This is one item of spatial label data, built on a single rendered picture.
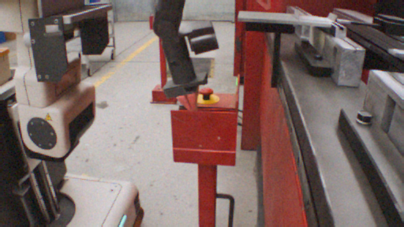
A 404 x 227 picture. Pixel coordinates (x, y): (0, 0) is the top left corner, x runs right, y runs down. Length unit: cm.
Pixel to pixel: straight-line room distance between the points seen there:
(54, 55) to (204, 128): 40
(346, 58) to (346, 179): 39
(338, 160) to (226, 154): 38
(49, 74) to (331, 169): 64
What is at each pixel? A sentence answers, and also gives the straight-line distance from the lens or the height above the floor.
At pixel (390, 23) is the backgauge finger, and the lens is 99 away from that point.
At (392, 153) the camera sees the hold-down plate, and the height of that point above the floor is 91.
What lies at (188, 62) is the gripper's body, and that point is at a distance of 71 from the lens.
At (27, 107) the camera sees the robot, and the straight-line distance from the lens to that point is 89.
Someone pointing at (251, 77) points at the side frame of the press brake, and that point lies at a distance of 189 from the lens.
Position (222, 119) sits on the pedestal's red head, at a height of 79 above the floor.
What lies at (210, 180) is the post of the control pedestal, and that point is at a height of 56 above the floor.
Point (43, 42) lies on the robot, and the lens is 76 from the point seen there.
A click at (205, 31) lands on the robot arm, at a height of 99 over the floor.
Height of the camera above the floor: 111
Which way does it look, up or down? 25 degrees down
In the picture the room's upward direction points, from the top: straight up
